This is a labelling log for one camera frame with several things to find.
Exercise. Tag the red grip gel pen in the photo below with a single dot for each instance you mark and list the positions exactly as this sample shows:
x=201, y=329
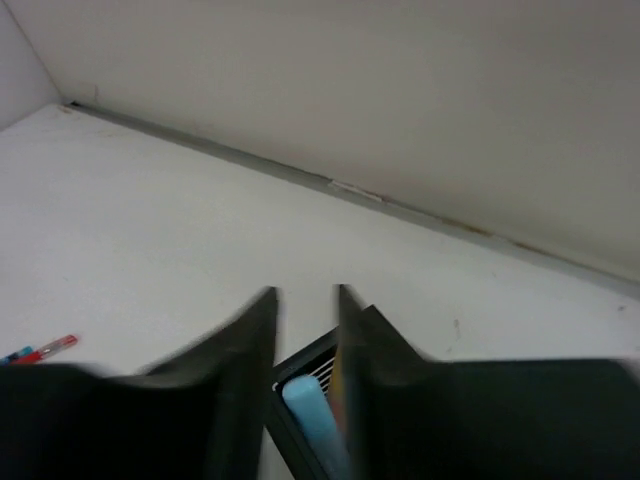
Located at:
x=49, y=350

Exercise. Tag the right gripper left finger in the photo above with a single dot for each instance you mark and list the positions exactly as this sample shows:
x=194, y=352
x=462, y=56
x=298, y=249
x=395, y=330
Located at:
x=199, y=414

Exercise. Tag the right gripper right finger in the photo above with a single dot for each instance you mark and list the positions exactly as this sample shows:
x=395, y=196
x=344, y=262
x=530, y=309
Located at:
x=409, y=416

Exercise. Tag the black pen holder box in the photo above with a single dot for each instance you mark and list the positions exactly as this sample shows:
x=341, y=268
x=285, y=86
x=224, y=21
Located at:
x=317, y=360

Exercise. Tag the teal blue pen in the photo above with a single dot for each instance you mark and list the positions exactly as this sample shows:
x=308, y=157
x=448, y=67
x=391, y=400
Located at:
x=13, y=357

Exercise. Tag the blue highlighter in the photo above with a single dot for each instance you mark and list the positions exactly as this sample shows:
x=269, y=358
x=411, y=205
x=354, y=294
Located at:
x=305, y=399

